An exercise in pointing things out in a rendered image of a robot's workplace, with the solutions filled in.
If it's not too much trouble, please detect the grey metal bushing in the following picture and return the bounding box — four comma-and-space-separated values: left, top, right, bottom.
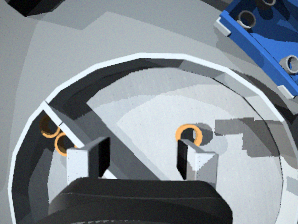
234, 10, 256, 31
255, 0, 276, 11

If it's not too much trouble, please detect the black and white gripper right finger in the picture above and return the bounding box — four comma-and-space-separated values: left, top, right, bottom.
177, 139, 219, 190

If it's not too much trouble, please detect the steel bushing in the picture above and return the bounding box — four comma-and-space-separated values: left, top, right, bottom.
279, 55, 298, 75

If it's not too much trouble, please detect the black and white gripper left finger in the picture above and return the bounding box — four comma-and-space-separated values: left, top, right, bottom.
67, 137, 110, 185

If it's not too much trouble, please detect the bronze bushing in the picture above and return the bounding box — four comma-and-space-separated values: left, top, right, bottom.
39, 114, 63, 138
55, 132, 68, 156
175, 124, 202, 146

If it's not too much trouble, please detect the blue square crate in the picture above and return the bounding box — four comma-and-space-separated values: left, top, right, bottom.
213, 0, 298, 99

